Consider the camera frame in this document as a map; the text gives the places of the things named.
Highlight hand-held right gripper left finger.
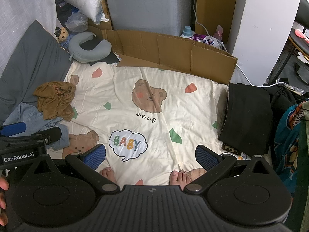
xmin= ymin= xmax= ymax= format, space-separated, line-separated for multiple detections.
xmin=28 ymin=144 xmax=121 ymax=194

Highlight leopard print cloth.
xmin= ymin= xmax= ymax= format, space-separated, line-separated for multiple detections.
xmin=222 ymin=144 xmax=243 ymax=156

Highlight white cable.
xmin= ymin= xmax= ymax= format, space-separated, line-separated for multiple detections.
xmin=192 ymin=0 xmax=283 ymax=87

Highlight light blue jeans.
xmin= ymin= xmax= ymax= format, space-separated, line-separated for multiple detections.
xmin=2 ymin=102 xmax=70 ymax=151

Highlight grey neck pillow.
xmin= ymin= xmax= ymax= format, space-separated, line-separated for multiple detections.
xmin=68 ymin=31 xmax=112 ymax=63

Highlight detergent bottle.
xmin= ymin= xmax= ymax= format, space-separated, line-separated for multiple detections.
xmin=181 ymin=26 xmax=194 ymax=39

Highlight teddy bear toy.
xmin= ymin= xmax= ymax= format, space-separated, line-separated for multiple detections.
xmin=55 ymin=26 xmax=74 ymax=48

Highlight brown printed t-shirt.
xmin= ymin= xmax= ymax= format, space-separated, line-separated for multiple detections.
xmin=33 ymin=82 xmax=77 ymax=122

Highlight flattened cardboard box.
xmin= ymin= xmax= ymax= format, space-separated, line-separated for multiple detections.
xmin=87 ymin=25 xmax=238 ymax=85

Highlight white curtain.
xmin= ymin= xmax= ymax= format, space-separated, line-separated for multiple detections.
xmin=0 ymin=0 xmax=58 ymax=63

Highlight crinkled silver foil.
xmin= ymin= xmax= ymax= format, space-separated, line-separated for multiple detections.
xmin=264 ymin=77 xmax=305 ymax=96

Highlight pink plastic item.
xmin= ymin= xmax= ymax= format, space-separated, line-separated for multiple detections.
xmin=295 ymin=28 xmax=309 ymax=42

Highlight person's left foot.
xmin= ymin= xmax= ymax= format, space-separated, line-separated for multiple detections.
xmin=99 ymin=167 xmax=117 ymax=183

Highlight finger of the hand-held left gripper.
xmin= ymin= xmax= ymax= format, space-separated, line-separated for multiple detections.
xmin=0 ymin=122 xmax=27 ymax=137
xmin=0 ymin=127 xmax=62 ymax=151

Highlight person's foot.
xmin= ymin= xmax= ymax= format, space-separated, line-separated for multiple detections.
xmin=99 ymin=167 xmax=117 ymax=183
xmin=170 ymin=170 xmax=194 ymax=189

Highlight person's left hand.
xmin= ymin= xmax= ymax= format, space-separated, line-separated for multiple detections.
xmin=0 ymin=176 xmax=9 ymax=211

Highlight purple white detergent bag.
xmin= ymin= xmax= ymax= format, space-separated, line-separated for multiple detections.
xmin=192 ymin=34 xmax=224 ymax=47

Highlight clear plastic bag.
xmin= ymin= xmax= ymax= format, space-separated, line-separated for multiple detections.
xmin=65 ymin=12 xmax=88 ymax=33

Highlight tall cardboard box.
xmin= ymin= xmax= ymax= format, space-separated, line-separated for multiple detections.
xmin=194 ymin=0 xmax=238 ymax=41

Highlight small cardboard box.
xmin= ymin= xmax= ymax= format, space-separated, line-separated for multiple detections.
xmin=88 ymin=0 xmax=114 ymax=31

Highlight bear print blanket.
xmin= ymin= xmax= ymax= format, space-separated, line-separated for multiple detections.
xmin=47 ymin=61 xmax=251 ymax=191

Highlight silver wrapped panel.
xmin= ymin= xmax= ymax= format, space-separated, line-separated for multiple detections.
xmin=103 ymin=0 xmax=195 ymax=37

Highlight black cloth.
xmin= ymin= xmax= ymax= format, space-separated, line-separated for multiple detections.
xmin=88 ymin=52 xmax=121 ymax=66

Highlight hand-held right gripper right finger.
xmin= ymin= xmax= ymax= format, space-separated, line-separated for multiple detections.
xmin=185 ymin=145 xmax=276 ymax=194

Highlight teal cartoon print cloth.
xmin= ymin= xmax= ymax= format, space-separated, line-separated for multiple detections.
xmin=274 ymin=100 xmax=309 ymax=199

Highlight person's right foot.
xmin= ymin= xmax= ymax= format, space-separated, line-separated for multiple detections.
xmin=170 ymin=170 xmax=194 ymax=189

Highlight folded black garment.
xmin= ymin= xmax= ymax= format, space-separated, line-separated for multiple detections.
xmin=218 ymin=83 xmax=273 ymax=154

